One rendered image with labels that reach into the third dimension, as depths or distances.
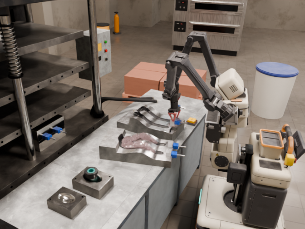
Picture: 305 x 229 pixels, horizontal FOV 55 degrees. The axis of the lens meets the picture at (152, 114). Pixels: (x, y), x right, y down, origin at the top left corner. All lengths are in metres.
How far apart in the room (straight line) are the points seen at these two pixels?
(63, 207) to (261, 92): 3.49
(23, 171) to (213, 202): 1.48
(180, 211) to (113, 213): 1.24
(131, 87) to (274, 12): 7.93
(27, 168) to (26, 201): 0.34
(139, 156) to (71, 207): 0.58
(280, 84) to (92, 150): 3.02
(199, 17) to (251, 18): 4.37
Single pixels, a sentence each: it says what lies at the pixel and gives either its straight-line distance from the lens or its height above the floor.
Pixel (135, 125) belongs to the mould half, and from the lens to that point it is 2.35.
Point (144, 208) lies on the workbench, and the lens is 2.09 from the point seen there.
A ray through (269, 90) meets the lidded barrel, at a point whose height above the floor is 0.45.
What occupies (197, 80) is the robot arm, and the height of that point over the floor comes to 1.40.
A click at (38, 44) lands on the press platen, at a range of 2.13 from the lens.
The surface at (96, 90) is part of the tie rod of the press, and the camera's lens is 2.56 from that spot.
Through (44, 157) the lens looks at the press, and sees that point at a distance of 2.24.
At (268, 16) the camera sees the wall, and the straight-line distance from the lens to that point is 11.66.
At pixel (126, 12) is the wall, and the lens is 10.78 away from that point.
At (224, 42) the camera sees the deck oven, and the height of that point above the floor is 0.34.
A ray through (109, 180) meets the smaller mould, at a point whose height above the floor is 0.87.
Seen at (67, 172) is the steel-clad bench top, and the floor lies 0.80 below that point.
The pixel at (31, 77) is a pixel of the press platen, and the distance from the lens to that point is 2.24.
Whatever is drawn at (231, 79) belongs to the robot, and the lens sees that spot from 1.99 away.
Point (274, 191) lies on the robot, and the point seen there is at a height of 0.66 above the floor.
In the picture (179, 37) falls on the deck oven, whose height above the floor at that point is 0.36.
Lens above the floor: 2.04
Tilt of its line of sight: 28 degrees down
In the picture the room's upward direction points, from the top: 2 degrees clockwise
